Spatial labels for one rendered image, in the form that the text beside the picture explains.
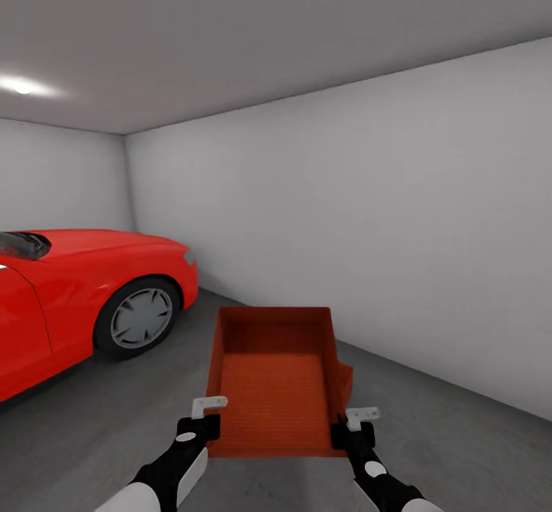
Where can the storage box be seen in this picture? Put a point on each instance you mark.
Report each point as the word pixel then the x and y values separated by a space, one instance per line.
pixel 346 378
pixel 278 368

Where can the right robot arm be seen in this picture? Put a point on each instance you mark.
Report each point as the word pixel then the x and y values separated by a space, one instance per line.
pixel 375 490

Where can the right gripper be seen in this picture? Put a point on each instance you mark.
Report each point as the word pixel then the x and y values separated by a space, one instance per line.
pixel 342 437

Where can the car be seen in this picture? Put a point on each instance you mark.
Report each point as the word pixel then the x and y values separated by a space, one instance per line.
pixel 64 290

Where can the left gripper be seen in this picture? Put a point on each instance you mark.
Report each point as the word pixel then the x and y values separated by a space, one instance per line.
pixel 210 424

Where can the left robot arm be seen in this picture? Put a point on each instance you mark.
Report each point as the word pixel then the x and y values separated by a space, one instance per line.
pixel 163 485

